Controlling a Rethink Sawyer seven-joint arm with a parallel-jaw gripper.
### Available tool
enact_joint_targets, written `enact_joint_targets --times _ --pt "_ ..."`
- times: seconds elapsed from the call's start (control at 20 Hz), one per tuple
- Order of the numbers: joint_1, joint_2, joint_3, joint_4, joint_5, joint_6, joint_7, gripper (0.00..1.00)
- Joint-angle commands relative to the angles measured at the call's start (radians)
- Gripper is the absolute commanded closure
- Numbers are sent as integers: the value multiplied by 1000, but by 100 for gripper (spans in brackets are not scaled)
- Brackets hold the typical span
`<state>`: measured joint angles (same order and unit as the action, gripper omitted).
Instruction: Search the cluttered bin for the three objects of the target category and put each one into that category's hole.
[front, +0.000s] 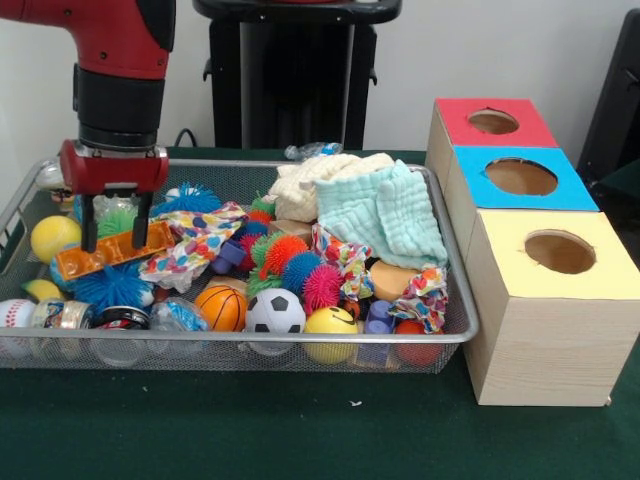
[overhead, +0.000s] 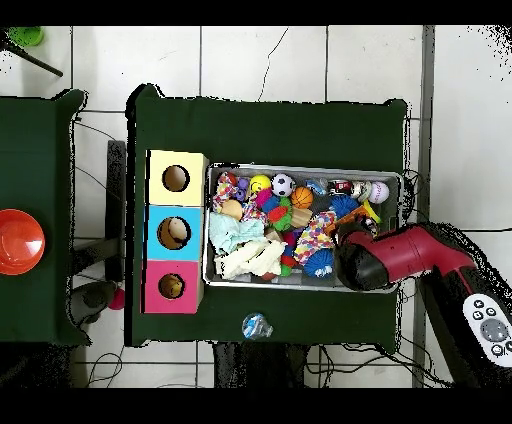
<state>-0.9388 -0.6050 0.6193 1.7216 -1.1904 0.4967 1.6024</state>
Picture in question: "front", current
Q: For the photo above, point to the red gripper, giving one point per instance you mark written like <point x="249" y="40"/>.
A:
<point x="115" y="170"/>

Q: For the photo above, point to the clear plastic bottle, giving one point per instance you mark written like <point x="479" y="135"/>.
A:
<point x="112" y="202"/>
<point x="312" y="151"/>

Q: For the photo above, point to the long orange hollow block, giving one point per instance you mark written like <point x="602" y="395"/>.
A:
<point x="115" y="252"/>

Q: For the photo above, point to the colourful heart print cloth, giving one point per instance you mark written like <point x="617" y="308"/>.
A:
<point x="195" y="242"/>

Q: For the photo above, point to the cream cloth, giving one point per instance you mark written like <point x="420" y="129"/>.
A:
<point x="310" y="187"/>

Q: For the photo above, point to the mint green knitted cloth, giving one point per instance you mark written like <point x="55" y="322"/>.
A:
<point x="395" y="215"/>

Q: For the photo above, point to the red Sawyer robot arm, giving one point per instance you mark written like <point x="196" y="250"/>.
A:
<point x="120" y="50"/>

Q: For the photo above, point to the wooden box with three holes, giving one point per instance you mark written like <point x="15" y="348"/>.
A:
<point x="550" y="350"/>

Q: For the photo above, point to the plain yellow ball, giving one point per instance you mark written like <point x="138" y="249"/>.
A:
<point x="55" y="240"/>

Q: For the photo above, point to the orange toy basketball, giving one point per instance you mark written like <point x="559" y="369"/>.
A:
<point x="221" y="307"/>

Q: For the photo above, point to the black and white soccer ball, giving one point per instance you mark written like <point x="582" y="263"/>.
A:
<point x="275" y="312"/>

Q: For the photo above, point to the yellow smiley ball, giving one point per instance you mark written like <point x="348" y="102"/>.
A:
<point x="330" y="325"/>

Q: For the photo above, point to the black chair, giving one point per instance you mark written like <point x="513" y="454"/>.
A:
<point x="620" y="100"/>

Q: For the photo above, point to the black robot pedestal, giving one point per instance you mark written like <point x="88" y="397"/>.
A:
<point x="300" y="90"/>

